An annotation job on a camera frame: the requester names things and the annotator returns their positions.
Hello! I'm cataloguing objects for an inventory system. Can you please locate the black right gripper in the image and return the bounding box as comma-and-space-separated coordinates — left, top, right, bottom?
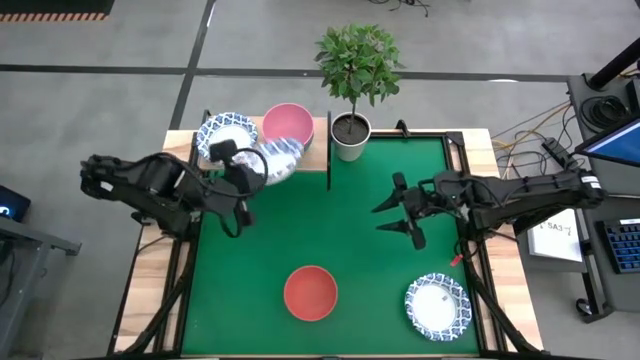
371, 172, 444, 251

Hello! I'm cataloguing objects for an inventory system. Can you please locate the blue patterned paper bowl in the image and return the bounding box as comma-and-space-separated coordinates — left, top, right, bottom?
196, 111, 260, 162
404, 272, 473, 343
232, 137, 306, 188

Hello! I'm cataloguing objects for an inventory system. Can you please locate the pink plastic bowl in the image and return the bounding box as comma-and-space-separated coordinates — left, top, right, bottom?
261, 102, 316, 151

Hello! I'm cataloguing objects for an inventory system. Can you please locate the red plastic bowl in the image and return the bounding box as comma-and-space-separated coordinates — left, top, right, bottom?
283, 264, 340, 323

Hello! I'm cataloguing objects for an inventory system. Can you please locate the green table mat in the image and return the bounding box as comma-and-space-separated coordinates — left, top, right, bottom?
180, 137, 481, 356

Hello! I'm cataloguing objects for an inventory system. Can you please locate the white plant pot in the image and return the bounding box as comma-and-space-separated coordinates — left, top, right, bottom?
330, 111, 373, 163

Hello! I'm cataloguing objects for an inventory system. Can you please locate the white paper sign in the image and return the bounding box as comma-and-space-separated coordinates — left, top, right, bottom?
526, 219, 584, 264

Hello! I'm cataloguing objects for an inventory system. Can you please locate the small green leafy tree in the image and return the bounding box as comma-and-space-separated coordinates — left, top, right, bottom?
314, 23, 405, 120

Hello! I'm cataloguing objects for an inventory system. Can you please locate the black power strip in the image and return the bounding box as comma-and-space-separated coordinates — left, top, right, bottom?
542, 137, 577, 170

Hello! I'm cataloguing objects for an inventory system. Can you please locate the dark grey monitor desk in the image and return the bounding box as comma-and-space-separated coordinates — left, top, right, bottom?
567, 72, 640, 321

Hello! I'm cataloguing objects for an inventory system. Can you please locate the computer monitor blue screen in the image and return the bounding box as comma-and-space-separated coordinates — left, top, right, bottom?
574, 115, 640, 169

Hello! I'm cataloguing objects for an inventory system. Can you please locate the black computer keyboard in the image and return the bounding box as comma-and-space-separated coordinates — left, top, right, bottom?
596, 217, 640, 275

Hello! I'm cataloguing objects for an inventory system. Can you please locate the grey metal side table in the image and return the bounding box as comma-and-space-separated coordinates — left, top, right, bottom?
0, 214, 83, 351

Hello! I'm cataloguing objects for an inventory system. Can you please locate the dark device blue light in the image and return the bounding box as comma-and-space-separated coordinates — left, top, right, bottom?
0, 184, 32, 224

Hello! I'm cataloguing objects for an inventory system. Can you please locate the black stand pole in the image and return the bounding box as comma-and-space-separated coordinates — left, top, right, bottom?
588, 37, 640, 92

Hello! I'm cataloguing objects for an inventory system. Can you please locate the black mat hazard striped edge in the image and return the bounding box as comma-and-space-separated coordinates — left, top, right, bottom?
0, 0, 116, 23

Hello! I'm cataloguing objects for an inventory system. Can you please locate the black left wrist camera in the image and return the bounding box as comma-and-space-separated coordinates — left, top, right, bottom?
208, 139, 240, 164

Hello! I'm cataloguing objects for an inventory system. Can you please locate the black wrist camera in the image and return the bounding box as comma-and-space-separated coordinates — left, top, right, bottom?
430, 169, 464, 196
208, 139, 240, 164

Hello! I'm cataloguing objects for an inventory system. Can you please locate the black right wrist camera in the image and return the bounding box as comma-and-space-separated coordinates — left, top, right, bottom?
430, 169, 464, 196

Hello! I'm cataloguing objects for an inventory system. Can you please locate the wooden shelf black metal frame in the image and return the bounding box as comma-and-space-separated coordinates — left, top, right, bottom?
191, 109, 334, 193

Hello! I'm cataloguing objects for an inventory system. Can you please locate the black metal rig frame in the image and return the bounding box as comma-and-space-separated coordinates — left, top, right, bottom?
107, 118, 544, 360

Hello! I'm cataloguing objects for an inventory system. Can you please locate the coiled black cable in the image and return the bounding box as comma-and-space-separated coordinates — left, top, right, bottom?
579, 94, 629, 130

